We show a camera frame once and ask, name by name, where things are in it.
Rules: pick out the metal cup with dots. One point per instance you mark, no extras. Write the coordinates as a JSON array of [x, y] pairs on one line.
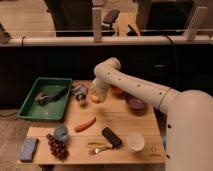
[[80, 93]]

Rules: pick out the green plastic tray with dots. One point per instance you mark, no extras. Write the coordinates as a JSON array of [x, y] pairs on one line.
[[53, 111]]

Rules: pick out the blue grey cup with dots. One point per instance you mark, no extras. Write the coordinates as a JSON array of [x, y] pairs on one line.
[[61, 133]]

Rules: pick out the blue sponge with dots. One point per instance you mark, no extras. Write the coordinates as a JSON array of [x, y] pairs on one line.
[[28, 149]]

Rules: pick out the orange bowl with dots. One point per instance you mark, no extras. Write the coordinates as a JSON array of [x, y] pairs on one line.
[[117, 91]]

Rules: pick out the yellow red apple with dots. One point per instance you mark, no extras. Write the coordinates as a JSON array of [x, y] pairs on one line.
[[95, 99]]

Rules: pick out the black tool in tray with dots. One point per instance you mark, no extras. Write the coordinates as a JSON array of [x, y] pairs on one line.
[[43, 99]]

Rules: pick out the white cup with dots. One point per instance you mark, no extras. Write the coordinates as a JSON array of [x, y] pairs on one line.
[[135, 142]]

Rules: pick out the black remote control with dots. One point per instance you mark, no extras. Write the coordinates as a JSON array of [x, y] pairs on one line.
[[112, 137]]

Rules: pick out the orange carrot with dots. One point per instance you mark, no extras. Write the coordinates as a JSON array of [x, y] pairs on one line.
[[85, 125]]

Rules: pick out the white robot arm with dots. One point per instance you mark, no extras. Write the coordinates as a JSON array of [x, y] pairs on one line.
[[189, 130]]

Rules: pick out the purple bowl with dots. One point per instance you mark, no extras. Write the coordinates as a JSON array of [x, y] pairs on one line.
[[135, 103]]

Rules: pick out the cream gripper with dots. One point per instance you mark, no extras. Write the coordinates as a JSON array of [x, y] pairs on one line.
[[100, 92]]

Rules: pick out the bunch of red grapes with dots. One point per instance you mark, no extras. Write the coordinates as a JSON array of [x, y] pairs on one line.
[[57, 148]]

